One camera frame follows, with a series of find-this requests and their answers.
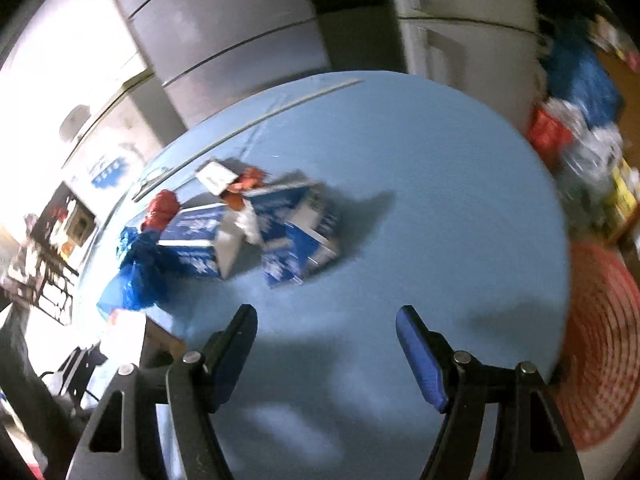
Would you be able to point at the white paper scrap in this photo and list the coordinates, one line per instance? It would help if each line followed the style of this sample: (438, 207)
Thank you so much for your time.
(215, 176)

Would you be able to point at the red bag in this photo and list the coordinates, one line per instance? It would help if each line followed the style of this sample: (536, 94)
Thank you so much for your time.
(547, 132)

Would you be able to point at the silver refrigerator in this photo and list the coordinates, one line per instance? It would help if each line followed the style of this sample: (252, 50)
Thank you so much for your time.
(225, 35)

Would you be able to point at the white appliance with blue sticker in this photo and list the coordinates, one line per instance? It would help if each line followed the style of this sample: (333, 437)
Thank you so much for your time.
(125, 130)

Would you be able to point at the black shelf rack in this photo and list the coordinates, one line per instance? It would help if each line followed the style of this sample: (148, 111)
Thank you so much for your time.
(55, 260)

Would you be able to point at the blue milk carton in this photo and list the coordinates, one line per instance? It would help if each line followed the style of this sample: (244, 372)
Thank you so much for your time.
(300, 230)
(195, 240)

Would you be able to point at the blue plastic bag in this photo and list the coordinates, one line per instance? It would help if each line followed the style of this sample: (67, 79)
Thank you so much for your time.
(137, 275)

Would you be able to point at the red plastic basket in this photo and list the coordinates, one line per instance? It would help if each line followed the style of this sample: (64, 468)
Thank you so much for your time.
(600, 340)

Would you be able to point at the yellow box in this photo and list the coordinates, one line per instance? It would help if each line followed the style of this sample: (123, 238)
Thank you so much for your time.
(622, 200)

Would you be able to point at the red wrapper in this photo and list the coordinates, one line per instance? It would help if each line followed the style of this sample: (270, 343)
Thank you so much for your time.
(162, 210)

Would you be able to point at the orange-red crumpled wrapper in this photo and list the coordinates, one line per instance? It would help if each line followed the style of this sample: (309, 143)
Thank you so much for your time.
(246, 182)

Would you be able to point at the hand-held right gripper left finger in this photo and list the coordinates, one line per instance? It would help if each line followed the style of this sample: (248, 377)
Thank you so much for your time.
(227, 370)

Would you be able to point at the large blue bag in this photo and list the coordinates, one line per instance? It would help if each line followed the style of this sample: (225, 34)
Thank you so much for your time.
(585, 82)

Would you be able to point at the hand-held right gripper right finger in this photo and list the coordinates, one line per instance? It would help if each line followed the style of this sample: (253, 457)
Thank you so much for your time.
(425, 365)

